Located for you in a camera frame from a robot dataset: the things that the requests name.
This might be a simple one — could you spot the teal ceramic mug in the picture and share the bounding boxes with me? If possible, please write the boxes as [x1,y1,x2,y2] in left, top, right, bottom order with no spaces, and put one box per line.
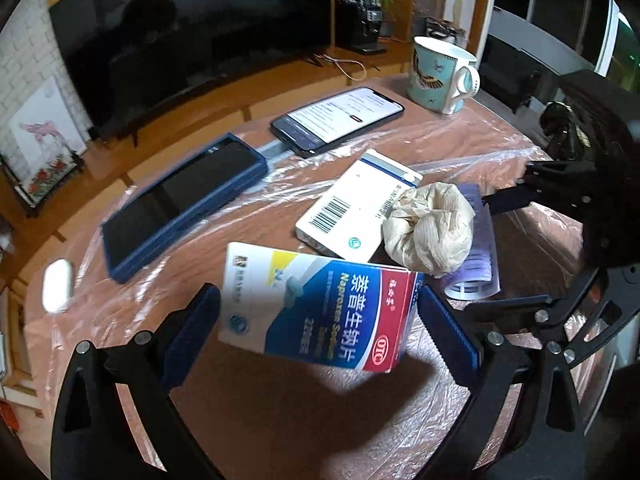
[407,36,480,115]

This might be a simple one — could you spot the crumpled beige tissue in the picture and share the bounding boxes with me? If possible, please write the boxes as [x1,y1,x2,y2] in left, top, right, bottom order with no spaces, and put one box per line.
[382,182,475,278]

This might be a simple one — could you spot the smartphone with lit screen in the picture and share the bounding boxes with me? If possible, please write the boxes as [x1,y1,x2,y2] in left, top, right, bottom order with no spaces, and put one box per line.
[270,87,405,158]

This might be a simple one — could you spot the blue red medicine box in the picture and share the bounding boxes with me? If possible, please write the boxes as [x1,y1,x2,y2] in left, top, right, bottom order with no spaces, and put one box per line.
[219,242,424,373]

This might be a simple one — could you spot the black television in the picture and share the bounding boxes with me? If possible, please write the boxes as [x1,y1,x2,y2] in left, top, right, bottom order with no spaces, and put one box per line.
[50,0,331,140]

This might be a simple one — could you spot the white earbuds case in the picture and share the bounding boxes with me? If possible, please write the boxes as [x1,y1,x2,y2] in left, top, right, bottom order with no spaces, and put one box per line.
[41,259,74,314]

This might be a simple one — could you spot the coffee machine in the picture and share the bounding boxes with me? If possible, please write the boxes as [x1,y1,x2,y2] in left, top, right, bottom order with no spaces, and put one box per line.
[334,0,386,55]

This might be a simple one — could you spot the potted plant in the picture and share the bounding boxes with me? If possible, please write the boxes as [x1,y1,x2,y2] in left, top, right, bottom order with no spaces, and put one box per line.
[371,0,396,39]

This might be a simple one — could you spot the white medicine box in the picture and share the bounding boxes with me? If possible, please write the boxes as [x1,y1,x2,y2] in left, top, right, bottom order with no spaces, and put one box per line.
[295,150,422,263]

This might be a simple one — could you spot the clear plastic table cover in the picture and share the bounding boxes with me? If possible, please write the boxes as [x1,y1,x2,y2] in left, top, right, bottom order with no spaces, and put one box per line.
[22,71,601,480]

